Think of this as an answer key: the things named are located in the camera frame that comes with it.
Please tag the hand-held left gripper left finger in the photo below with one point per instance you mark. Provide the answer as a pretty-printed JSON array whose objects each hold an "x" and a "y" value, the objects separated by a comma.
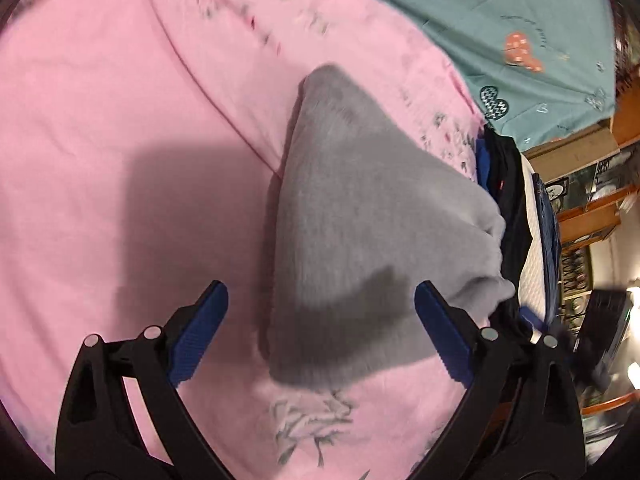
[{"x": 197, "y": 340}]

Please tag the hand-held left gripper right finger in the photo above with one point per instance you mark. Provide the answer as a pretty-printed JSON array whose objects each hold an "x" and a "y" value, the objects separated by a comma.
[{"x": 445, "y": 340}]

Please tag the grey sweat pants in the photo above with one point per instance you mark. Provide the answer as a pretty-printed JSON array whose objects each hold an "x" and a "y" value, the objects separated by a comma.
[{"x": 360, "y": 235}]

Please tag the black pants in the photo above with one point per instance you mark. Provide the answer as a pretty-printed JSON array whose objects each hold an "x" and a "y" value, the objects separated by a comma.
[{"x": 510, "y": 195}]

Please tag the wooden display cabinet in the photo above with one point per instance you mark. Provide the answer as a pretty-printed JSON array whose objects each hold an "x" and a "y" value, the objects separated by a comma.
[{"x": 585, "y": 215}]

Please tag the dark blue denim jeans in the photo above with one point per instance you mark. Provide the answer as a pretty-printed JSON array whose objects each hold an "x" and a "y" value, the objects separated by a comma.
[{"x": 550, "y": 220}]

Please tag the blue folded garment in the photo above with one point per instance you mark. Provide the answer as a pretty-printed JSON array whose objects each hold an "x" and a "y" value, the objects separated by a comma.
[{"x": 482, "y": 165}]

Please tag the pink floral bed sheet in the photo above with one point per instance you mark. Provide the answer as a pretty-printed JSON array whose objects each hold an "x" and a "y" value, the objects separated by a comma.
[{"x": 125, "y": 110}]

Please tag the teal heart print sheet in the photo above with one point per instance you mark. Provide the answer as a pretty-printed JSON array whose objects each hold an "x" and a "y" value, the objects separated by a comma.
[{"x": 475, "y": 20}]

